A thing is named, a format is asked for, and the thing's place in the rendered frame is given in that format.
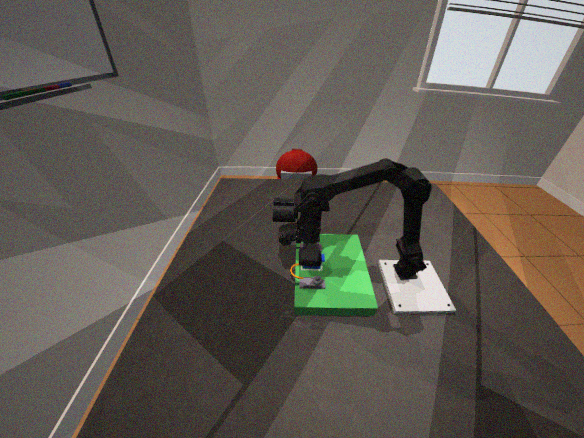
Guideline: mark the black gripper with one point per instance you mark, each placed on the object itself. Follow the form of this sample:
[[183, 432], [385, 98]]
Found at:
[[310, 255]]

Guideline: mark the green rectangular block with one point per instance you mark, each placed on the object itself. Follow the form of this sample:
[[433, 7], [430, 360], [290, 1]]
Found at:
[[342, 286]]

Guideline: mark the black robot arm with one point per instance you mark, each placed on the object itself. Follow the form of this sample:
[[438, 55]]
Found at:
[[316, 191]]

